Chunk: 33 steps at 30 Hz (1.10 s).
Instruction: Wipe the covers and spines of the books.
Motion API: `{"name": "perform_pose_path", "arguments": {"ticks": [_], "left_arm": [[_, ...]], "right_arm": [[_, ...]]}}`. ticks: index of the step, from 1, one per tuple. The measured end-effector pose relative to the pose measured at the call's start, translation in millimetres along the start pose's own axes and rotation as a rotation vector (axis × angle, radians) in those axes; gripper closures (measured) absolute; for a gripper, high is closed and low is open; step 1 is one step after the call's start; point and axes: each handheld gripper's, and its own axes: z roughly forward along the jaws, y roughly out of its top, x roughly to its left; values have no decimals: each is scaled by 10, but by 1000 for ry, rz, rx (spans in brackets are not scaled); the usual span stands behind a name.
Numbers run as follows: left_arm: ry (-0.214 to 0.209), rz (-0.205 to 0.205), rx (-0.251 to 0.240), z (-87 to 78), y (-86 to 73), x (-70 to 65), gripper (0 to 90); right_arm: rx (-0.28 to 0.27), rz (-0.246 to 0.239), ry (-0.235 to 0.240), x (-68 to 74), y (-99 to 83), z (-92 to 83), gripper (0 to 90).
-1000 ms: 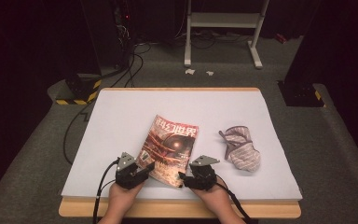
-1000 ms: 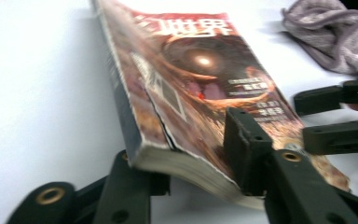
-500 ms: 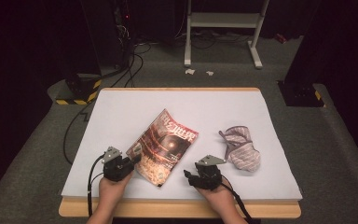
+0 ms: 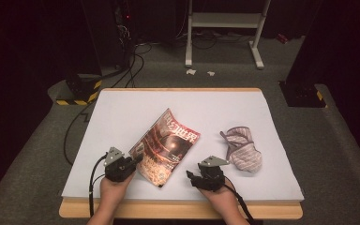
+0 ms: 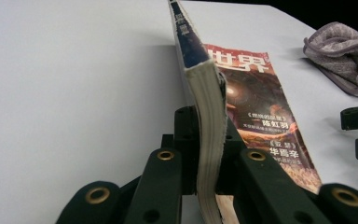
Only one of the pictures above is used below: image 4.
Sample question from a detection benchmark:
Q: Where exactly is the black cable bundle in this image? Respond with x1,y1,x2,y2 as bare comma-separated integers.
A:
111,41,154,89

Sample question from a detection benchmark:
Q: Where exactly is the right hand-held gripper black cable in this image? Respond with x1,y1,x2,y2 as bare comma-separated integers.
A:
223,184,256,225

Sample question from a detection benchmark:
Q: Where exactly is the left hand-held gripper black cable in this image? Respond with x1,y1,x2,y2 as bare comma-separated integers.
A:
88,153,109,218

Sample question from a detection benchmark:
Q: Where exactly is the person's right hand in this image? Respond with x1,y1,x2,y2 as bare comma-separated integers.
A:
200,184,239,217

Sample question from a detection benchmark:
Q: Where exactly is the white metal stand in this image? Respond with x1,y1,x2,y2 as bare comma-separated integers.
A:
185,0,272,70

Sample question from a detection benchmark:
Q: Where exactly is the wooden table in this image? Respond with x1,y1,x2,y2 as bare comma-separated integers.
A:
58,87,305,220

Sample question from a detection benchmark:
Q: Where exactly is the black yellow striped stand base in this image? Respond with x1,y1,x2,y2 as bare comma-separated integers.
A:
278,80,328,109
55,73,103,106

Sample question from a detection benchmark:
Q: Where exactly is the black electronics rack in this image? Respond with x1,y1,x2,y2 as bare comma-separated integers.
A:
113,0,139,68

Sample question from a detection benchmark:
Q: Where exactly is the small red object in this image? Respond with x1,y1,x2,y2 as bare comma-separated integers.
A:
276,33,290,45

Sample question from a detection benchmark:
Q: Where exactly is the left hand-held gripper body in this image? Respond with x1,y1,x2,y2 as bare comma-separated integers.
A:
103,146,137,183

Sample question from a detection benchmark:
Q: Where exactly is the long black floor cable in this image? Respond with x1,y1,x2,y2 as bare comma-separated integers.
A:
63,101,97,167

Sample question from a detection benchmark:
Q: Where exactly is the person's left hand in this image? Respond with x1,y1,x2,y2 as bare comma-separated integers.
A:
99,172,135,209

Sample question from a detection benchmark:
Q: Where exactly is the purple striped towel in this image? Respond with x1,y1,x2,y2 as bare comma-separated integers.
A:
219,126,263,173

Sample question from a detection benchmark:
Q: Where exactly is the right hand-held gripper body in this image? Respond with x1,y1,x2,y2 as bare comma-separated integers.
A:
196,155,230,192

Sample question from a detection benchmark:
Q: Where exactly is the hand-held gripper black cable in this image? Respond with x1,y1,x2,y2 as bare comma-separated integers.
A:
223,184,256,225
88,153,109,218

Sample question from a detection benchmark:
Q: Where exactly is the magazine with glossy cover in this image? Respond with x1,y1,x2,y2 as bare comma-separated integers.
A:
128,108,202,188

